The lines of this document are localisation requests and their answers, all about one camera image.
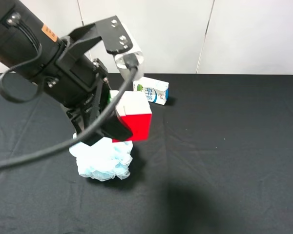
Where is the blue white bath loofah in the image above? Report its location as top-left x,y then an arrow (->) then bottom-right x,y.
69,137 -> 133,182

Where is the white blue milk carton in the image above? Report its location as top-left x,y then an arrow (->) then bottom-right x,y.
133,77 -> 169,105

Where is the multicoloured puzzle cube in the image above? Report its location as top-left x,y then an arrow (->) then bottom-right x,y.
112,91 -> 152,143

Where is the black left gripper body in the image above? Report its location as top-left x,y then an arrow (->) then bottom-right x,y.
42,57 -> 112,137

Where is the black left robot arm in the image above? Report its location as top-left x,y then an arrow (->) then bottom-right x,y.
0,0 -> 143,145

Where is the black left camera cable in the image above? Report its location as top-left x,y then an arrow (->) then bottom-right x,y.
0,54 -> 139,173

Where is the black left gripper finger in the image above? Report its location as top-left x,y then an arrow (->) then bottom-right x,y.
82,135 -> 103,146
101,109 -> 133,141

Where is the black tablecloth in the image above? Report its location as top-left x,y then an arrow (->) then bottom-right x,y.
0,74 -> 293,234

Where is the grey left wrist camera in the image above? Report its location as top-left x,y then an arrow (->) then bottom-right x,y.
113,24 -> 144,82

